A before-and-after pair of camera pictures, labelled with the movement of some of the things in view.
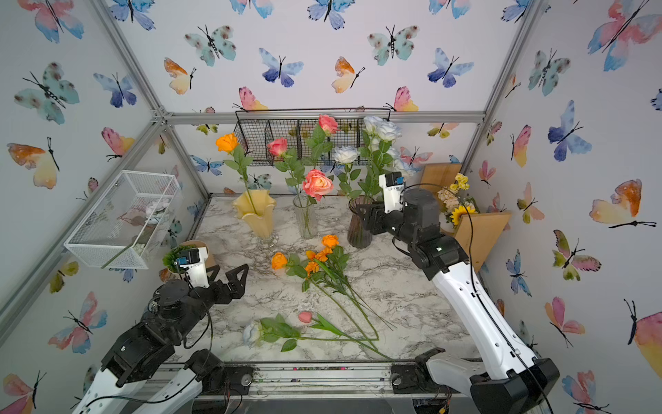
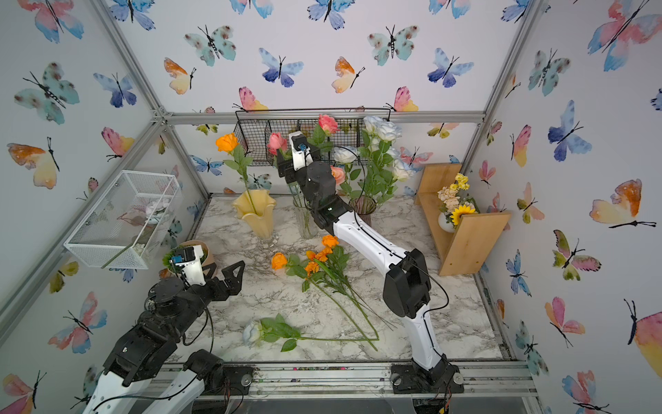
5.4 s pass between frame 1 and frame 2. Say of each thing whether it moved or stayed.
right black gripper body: moved
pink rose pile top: moved
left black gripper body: stayed
